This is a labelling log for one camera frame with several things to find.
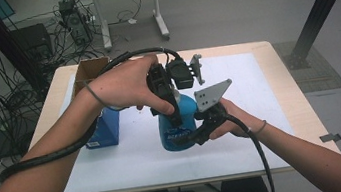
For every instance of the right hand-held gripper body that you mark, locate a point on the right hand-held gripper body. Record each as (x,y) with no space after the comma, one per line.
(210,97)

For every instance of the white desk frame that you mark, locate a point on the white desk frame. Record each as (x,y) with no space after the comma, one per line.
(159,13)

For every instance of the white paper mat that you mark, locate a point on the white paper mat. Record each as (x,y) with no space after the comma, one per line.
(155,169)

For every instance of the small white plug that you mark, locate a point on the small white plug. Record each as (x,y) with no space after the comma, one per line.
(132,21)

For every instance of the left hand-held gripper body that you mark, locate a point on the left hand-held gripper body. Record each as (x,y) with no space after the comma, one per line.
(180,74)

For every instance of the black computer tower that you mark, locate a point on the black computer tower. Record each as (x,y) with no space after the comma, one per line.
(76,23)

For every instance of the blue cardboard box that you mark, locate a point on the blue cardboard box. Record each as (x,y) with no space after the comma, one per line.
(104,129)

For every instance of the black equipment case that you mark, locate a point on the black equipment case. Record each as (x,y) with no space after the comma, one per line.
(33,41)

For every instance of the blue bottle with white cap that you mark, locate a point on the blue bottle with white cap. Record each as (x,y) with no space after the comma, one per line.
(187,108)

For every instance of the black tape strip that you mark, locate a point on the black tape strip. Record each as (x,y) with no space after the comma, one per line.
(332,137)

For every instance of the person's left hand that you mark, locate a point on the person's left hand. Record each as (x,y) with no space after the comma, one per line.
(126,85)

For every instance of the dark floor plate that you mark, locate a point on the dark floor plate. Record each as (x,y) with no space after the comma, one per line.
(7,145)

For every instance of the person's right hand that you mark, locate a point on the person's right hand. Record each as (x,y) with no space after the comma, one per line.
(238,123)

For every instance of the grey floor grate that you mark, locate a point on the grey floor grate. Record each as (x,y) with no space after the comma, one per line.
(320,71)

